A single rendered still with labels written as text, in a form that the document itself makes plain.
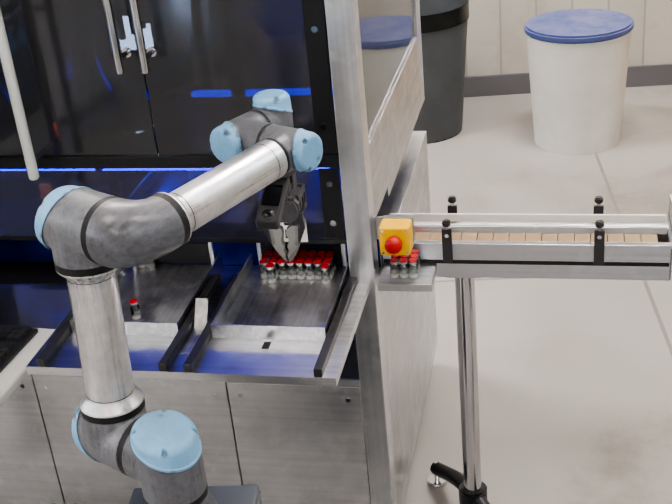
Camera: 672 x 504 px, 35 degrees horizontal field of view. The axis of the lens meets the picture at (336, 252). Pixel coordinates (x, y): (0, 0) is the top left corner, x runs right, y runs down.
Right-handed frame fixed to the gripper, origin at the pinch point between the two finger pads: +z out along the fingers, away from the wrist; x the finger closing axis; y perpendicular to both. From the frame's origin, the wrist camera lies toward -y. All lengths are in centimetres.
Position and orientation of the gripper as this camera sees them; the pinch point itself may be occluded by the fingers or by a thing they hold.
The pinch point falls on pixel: (287, 257)
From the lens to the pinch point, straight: 225.1
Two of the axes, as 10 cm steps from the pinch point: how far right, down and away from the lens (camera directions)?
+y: 2.0, -4.6, 8.7
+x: -9.8, -0.1, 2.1
